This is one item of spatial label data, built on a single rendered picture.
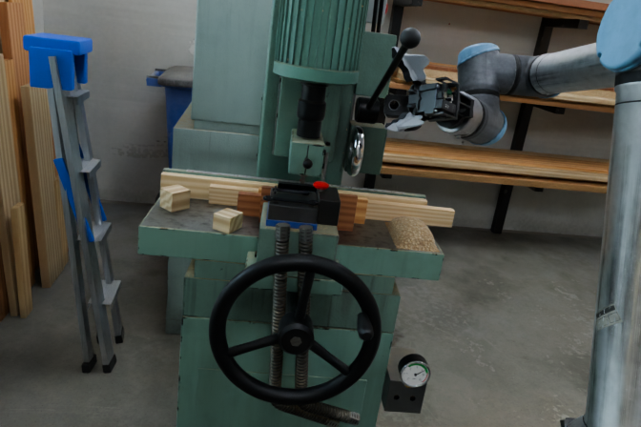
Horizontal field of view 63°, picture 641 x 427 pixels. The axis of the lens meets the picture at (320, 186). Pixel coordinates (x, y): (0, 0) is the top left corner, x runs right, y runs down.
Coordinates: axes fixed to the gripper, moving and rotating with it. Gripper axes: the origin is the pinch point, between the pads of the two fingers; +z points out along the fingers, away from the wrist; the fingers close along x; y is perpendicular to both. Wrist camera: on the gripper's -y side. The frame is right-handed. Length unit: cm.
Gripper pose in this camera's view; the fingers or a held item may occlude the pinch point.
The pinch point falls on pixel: (385, 87)
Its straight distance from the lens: 97.9
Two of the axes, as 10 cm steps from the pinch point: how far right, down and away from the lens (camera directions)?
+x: -1.0, 9.9, -0.9
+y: 7.1, 0.1, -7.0
